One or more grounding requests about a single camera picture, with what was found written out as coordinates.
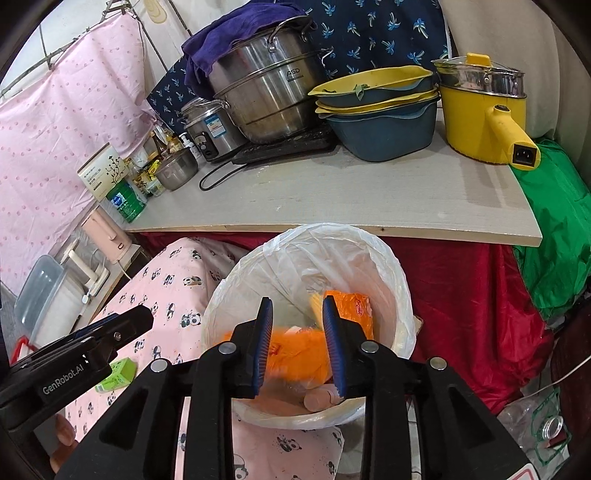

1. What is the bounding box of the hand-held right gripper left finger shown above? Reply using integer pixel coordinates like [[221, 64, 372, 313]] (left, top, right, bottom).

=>
[[78, 296, 275, 480]]

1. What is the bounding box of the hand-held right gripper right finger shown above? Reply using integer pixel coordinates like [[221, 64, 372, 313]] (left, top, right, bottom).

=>
[[322, 295, 529, 480]]

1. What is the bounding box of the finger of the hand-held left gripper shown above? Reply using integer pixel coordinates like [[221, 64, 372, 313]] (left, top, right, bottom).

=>
[[9, 313, 122, 371], [95, 306, 154, 359]]

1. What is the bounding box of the orange bag red print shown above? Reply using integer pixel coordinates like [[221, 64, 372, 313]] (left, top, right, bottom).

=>
[[265, 325, 334, 385]]

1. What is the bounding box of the orange packet red logo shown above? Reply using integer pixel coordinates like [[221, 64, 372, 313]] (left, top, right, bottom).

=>
[[321, 290, 375, 340]]

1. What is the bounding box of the bin with white liner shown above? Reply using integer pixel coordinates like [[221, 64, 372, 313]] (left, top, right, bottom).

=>
[[202, 223, 422, 428]]

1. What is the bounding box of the person's left hand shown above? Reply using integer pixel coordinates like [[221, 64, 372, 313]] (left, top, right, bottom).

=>
[[48, 413, 80, 474]]

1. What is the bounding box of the white dish rack grey lid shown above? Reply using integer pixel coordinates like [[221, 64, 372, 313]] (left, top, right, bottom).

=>
[[14, 255, 86, 352]]

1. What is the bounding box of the light green small packet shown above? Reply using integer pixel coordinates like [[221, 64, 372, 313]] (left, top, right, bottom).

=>
[[95, 357, 138, 393]]

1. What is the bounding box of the tan tube-shaped scrap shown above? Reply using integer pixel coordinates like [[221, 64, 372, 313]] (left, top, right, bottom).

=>
[[304, 385, 345, 411]]

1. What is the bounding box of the white glass kettle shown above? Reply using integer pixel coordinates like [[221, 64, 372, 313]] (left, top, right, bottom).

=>
[[60, 247, 109, 301]]

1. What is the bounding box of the pink panda tablecloth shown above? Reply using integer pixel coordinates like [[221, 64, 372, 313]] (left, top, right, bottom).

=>
[[65, 237, 345, 480]]

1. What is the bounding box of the pink electric kettle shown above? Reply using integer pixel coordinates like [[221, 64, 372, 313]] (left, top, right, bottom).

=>
[[81, 208, 130, 265]]

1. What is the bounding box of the yellow label jar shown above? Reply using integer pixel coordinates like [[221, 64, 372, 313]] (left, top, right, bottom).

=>
[[139, 168, 165, 197]]

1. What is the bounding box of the cardboard box plant print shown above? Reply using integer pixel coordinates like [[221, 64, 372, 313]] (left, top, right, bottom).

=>
[[76, 143, 125, 201]]

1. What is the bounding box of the small steel pot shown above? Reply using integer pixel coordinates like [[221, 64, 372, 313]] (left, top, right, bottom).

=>
[[154, 148, 200, 192]]

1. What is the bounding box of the black induction cooker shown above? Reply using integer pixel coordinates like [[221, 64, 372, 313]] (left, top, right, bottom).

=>
[[231, 124, 338, 166]]

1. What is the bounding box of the pink dotted curtain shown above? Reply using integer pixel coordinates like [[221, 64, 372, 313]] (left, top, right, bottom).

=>
[[0, 9, 160, 296]]

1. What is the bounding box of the steel rice cooker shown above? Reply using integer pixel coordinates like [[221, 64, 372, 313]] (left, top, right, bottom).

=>
[[179, 98, 245, 163]]

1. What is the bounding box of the blue plastic basin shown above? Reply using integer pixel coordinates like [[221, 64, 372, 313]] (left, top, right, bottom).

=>
[[323, 99, 441, 162]]

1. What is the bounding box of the large steel steamer pot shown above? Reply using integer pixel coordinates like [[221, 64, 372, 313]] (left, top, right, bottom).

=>
[[208, 16, 333, 145]]

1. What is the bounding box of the green plastic sheet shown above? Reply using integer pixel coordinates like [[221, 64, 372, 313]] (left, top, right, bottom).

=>
[[510, 138, 591, 324]]

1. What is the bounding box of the yellow rimmed blue basin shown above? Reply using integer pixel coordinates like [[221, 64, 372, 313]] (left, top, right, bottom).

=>
[[308, 65, 437, 107], [315, 90, 439, 117]]

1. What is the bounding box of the yellow electric pot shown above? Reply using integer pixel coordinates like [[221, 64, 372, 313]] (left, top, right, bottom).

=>
[[431, 53, 542, 171]]

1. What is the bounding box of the purple cloth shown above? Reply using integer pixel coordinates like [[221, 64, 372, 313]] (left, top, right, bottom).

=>
[[181, 4, 319, 86]]

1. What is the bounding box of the navy printed cloth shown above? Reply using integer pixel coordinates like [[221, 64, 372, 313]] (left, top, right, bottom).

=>
[[148, 0, 451, 134]]

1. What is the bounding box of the black power cable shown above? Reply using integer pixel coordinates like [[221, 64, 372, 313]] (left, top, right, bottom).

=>
[[198, 159, 252, 192]]

